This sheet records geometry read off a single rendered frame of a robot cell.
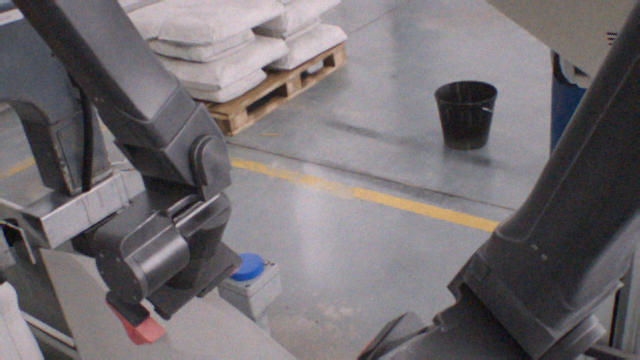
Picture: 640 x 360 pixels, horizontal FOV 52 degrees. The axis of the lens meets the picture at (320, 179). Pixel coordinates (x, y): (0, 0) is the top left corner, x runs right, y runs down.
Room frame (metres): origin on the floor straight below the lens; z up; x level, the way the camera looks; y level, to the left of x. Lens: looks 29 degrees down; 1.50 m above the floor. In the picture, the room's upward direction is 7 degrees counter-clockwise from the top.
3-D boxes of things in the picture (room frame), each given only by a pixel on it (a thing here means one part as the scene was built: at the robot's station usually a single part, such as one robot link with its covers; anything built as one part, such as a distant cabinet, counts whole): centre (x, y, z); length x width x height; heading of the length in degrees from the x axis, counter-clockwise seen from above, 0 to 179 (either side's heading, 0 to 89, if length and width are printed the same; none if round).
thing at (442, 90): (2.91, -0.74, 0.13); 0.30 x 0.30 x 0.26
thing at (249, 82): (3.74, 0.61, 0.20); 0.66 x 0.44 x 0.12; 51
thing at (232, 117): (4.03, 0.41, 0.07); 1.20 x 0.82 x 0.14; 143
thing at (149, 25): (3.91, 0.75, 0.56); 0.66 x 0.43 x 0.15; 138
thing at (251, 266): (0.91, 0.14, 0.84); 0.06 x 0.06 x 0.02
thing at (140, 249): (0.51, 0.14, 1.20); 0.11 x 0.09 x 0.12; 142
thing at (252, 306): (0.91, 0.14, 0.81); 0.08 x 0.08 x 0.06; 51
